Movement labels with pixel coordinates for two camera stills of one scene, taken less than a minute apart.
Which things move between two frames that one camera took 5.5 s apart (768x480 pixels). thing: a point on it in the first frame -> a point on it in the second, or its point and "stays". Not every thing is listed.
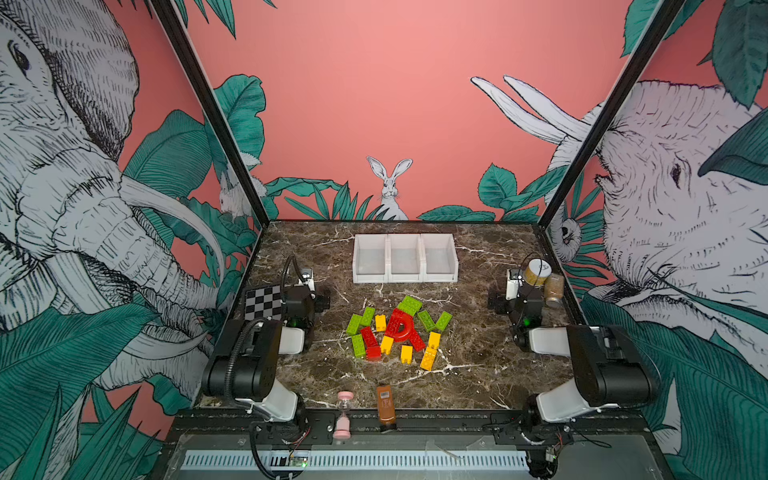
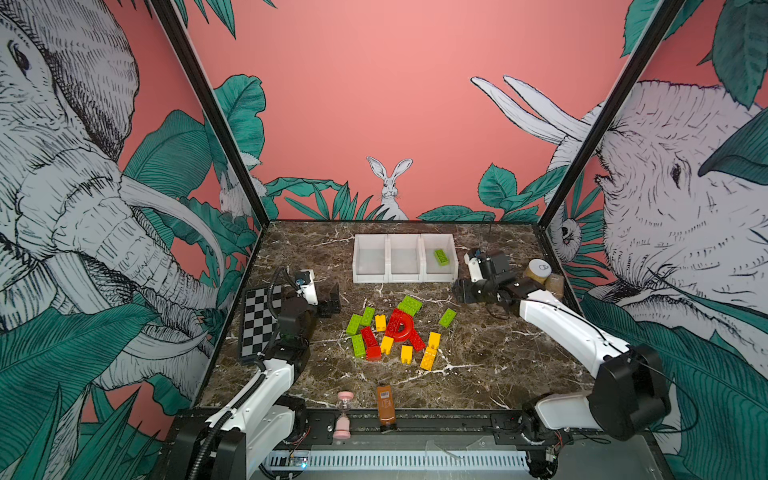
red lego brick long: x=417 y=342 stays
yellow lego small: x=434 y=340 stays
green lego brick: x=427 y=320 -> x=441 y=257
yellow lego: x=386 y=344 stays
